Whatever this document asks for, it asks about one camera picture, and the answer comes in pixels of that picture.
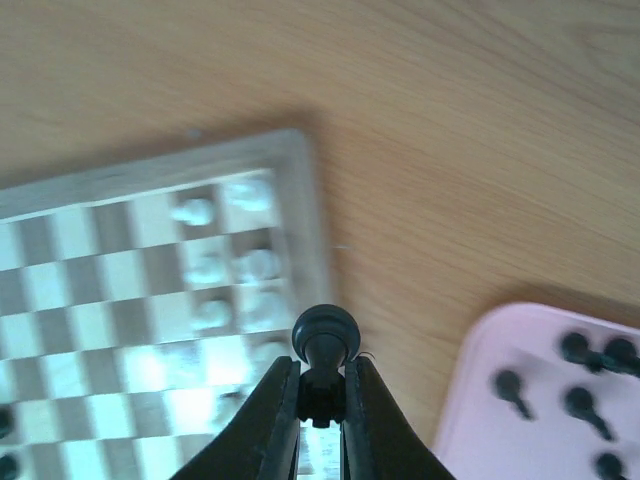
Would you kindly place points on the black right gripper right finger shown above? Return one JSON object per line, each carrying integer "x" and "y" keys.
{"x": 377, "y": 442}

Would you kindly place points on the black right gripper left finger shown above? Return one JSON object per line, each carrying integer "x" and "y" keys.
{"x": 262, "y": 439}

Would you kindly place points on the black rook piece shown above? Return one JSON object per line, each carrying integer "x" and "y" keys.
{"x": 325, "y": 337}
{"x": 575, "y": 349}

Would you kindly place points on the black king piece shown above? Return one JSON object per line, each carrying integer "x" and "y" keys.
{"x": 6, "y": 422}

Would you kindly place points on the white chess pieces row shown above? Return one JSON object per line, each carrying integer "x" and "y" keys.
{"x": 233, "y": 262}

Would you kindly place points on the wooden chess board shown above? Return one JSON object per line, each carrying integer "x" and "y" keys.
{"x": 104, "y": 377}

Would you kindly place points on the black chess piece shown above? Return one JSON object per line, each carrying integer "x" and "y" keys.
{"x": 9, "y": 468}
{"x": 621, "y": 356}

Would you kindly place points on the pink plastic tray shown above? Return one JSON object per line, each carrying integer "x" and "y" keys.
{"x": 483, "y": 437}

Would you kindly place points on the black pawn piece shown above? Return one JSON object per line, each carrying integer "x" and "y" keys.
{"x": 608, "y": 466}

